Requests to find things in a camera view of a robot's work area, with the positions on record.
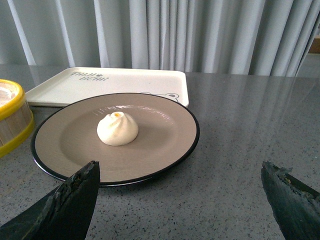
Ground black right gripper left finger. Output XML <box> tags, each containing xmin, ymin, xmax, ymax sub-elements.
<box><xmin>0</xmin><ymin>161</ymin><xmax>100</xmax><ymax>240</ymax></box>

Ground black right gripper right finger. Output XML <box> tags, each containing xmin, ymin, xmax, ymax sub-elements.
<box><xmin>261</xmin><ymin>161</ymin><xmax>320</xmax><ymax>240</ymax></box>

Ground white steamed bun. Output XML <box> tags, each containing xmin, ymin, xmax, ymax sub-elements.
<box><xmin>96</xmin><ymin>111</ymin><xmax>139</xmax><ymax>146</ymax></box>

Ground brown plate with black rim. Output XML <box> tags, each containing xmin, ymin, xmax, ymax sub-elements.
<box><xmin>31</xmin><ymin>93</ymin><xmax>200</xmax><ymax>187</ymax></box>

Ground cream bear-print tray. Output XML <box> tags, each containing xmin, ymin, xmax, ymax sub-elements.
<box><xmin>26</xmin><ymin>67</ymin><xmax>189</xmax><ymax>107</ymax></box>

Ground yellow wooden steamer basket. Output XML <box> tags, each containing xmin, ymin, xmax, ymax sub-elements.
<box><xmin>0</xmin><ymin>79</ymin><xmax>35</xmax><ymax>157</ymax></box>

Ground brown cardboard box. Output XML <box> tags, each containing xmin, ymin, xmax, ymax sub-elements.
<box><xmin>308</xmin><ymin>35</ymin><xmax>320</xmax><ymax>54</ymax></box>

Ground grey pleated curtain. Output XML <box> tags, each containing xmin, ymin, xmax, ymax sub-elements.
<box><xmin>0</xmin><ymin>0</ymin><xmax>320</xmax><ymax>77</ymax></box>

